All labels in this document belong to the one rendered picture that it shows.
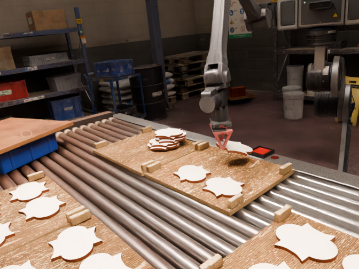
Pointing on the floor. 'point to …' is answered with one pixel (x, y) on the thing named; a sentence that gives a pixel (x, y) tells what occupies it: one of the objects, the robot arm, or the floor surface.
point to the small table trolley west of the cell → (117, 89)
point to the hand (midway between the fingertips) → (221, 143)
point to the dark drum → (149, 91)
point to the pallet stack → (187, 72)
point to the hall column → (156, 41)
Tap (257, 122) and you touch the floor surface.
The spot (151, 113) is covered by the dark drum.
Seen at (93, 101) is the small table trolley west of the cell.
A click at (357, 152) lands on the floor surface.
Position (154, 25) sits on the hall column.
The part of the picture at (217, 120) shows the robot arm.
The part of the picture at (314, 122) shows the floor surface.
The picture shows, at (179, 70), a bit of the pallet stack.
